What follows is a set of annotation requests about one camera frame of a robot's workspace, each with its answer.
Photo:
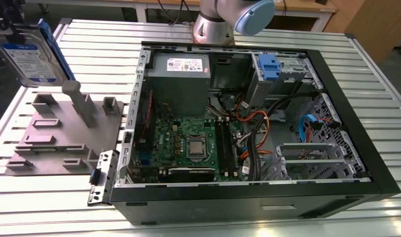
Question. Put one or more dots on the metal disk bay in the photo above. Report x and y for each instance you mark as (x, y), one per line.
(306, 161)

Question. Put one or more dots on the CPU socket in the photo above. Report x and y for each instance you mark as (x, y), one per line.
(198, 159)

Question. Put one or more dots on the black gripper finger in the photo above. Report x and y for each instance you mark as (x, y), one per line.
(16, 34)

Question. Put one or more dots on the grey power supply unit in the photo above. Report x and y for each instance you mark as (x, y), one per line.
(177, 93)

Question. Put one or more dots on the hard disk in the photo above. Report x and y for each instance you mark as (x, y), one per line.
(28, 61)

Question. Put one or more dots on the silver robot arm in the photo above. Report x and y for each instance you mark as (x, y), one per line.
(214, 34)

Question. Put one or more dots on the brown cabinet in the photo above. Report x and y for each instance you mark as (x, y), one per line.
(378, 24)

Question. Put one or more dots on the green motherboard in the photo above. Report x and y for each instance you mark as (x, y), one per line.
(174, 158)

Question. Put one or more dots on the grey parts rack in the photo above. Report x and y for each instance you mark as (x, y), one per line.
(71, 148)

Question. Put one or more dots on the silver expansion slot bracket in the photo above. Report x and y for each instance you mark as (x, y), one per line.
(105, 163)

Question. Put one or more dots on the black graphics card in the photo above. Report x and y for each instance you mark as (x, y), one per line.
(190, 174)

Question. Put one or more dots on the blue optical drive latch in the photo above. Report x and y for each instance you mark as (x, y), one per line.
(269, 66)

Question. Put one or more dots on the silver CPU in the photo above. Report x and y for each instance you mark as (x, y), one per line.
(197, 147)

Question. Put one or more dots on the blue black bracket latch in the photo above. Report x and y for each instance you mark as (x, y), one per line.
(95, 176)

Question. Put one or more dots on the wooden desk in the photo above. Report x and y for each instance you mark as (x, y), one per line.
(318, 10)

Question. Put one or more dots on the black PC case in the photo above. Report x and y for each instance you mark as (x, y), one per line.
(219, 205)

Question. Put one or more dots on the black RAM slot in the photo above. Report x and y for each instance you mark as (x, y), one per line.
(225, 148)
(219, 148)

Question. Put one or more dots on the grey metal drive cage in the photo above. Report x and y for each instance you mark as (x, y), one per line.
(269, 91)

